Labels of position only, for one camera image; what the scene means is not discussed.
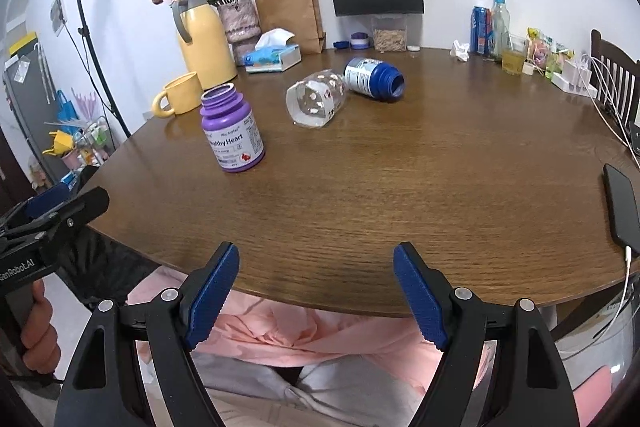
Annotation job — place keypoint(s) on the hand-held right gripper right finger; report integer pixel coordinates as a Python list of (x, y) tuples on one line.
[(417, 302)]

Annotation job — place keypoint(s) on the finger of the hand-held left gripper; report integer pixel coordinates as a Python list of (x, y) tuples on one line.
[(47, 200), (85, 205)]

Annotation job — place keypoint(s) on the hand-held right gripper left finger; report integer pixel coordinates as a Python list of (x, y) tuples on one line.
[(212, 299)]

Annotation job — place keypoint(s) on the clear printed glass cup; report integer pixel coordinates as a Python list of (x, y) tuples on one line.
[(316, 99)]

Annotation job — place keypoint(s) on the person's left hand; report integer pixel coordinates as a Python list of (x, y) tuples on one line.
[(39, 334)]

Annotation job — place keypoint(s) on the yellow toy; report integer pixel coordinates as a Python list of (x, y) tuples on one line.
[(59, 143)]

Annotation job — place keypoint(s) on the dark cloth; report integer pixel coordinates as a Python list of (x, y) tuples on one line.
[(115, 264)]

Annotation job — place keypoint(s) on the blue bag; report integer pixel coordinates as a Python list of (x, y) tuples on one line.
[(65, 107)]

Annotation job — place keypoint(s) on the grey refrigerator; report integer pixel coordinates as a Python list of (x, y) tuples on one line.
[(27, 107)]

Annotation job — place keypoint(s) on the person's pink shirt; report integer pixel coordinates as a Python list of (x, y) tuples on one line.
[(320, 334)]

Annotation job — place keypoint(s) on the person's grey pants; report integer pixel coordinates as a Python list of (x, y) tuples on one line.
[(320, 399)]

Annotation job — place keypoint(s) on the black light stand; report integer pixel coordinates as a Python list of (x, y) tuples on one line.
[(95, 67)]

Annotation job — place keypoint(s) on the yellow mug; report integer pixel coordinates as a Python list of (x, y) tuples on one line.
[(184, 94)]

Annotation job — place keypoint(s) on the purple pill bottle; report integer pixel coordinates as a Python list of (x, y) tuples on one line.
[(234, 132)]

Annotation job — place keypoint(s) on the pink seat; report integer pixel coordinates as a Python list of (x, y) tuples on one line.
[(597, 392)]

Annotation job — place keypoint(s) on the yellow thermos jug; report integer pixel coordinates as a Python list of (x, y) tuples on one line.
[(205, 42)]

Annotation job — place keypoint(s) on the black smartphone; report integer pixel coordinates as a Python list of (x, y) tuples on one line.
[(620, 202)]

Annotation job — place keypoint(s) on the blue pill bottle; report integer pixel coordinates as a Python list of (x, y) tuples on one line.
[(372, 78)]

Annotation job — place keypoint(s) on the pink knitted vase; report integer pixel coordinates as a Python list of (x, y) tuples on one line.
[(241, 24)]

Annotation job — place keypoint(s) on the blue tissue box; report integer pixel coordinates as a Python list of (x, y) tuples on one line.
[(272, 57)]

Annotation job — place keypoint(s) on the crumpled white tissue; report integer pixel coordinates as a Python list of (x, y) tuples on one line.
[(460, 51)]

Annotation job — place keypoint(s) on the glass of yellow drink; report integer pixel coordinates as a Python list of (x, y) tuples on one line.
[(513, 59)]

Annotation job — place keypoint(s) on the small white purple jar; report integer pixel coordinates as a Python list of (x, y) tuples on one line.
[(359, 42)]

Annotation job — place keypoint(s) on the clear grain container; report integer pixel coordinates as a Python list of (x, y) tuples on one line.
[(389, 37)]

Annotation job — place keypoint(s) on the blue lid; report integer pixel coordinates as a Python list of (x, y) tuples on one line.
[(342, 45)]

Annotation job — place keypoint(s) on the white power strip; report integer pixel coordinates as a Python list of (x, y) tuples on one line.
[(572, 82)]

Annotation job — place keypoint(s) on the blue drink can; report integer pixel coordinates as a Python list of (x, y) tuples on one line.
[(480, 29)]

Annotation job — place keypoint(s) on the pile of snack packets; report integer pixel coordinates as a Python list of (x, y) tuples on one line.
[(545, 52)]

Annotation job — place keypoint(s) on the brown paper bag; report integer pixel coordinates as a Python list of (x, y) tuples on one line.
[(290, 9)]

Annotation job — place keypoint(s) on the clear glass bottle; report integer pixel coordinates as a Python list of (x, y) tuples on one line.
[(500, 27)]

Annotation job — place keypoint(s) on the dark wooden chair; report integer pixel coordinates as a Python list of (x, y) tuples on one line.
[(617, 67)]

